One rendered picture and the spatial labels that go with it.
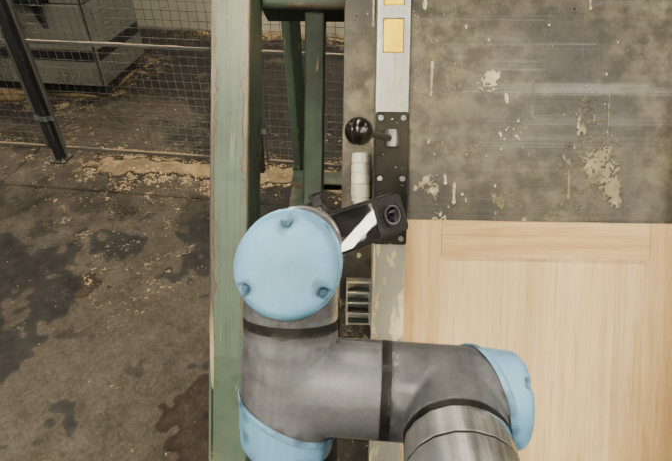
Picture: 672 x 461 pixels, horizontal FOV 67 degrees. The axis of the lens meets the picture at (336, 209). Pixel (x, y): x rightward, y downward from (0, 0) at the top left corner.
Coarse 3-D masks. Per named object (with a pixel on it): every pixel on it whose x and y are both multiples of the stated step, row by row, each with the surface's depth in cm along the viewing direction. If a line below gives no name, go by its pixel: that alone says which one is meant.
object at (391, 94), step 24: (408, 0) 76; (408, 24) 76; (408, 48) 76; (384, 72) 76; (408, 72) 76; (384, 96) 76; (408, 96) 76; (384, 264) 78; (384, 288) 78; (384, 312) 78; (384, 336) 78; (384, 456) 79
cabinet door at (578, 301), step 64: (448, 256) 79; (512, 256) 79; (576, 256) 79; (640, 256) 79; (448, 320) 80; (512, 320) 80; (576, 320) 80; (640, 320) 79; (576, 384) 80; (640, 384) 80; (576, 448) 81; (640, 448) 80
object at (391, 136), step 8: (352, 120) 66; (360, 120) 65; (368, 120) 66; (352, 128) 65; (360, 128) 65; (368, 128) 65; (352, 136) 65; (360, 136) 65; (368, 136) 66; (376, 136) 70; (384, 136) 72; (392, 136) 75; (360, 144) 66; (392, 144) 75
